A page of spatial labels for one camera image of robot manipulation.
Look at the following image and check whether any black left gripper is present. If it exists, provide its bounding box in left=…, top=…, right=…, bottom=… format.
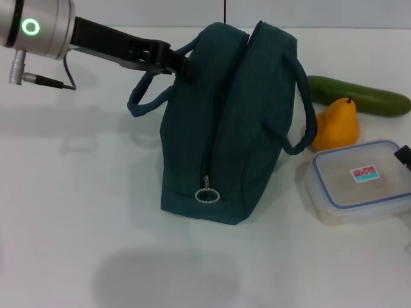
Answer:
left=71, top=16, right=198, bottom=83

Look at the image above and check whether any dark teal zipper bag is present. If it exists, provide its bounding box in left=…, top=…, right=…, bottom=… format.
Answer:
left=127, top=21, right=319, bottom=226

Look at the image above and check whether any clear plastic food container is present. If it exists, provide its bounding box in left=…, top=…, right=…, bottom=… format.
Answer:
left=303, top=139, right=411, bottom=225

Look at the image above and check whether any green cucumber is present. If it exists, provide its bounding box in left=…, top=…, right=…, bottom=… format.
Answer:
left=306, top=75, right=411, bottom=119

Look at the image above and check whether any orange yellow pear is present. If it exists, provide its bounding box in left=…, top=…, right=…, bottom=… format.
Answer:
left=310, top=97, right=360, bottom=151

